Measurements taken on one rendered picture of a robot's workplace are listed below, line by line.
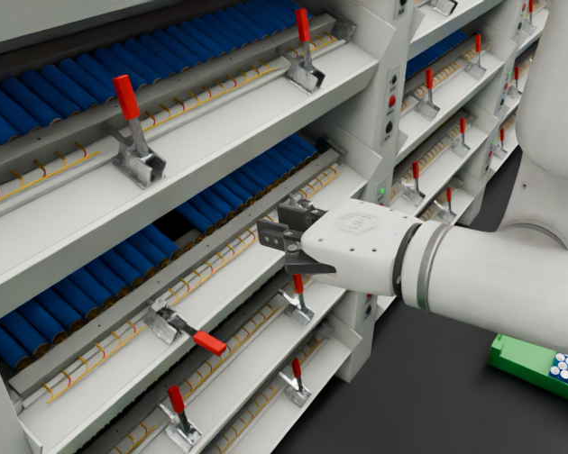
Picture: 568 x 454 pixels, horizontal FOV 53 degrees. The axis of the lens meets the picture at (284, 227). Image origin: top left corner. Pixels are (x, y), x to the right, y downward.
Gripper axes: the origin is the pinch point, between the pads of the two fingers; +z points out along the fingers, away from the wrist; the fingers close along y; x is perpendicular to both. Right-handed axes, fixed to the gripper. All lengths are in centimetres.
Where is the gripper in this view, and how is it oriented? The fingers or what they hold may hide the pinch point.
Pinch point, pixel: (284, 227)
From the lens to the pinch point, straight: 63.2
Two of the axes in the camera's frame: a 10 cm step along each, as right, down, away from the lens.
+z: -8.1, -2.2, 5.4
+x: 1.1, 8.6, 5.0
